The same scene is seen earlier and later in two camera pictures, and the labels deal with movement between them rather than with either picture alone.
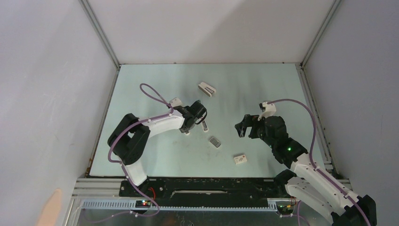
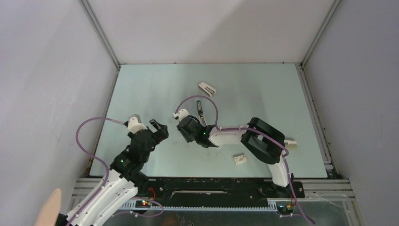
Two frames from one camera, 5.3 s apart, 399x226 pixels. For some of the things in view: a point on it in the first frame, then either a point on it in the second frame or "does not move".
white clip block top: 206,89 does not move
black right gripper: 249,120 to 188,138
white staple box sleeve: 240,159 does not move
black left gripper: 183,130 to 160,134
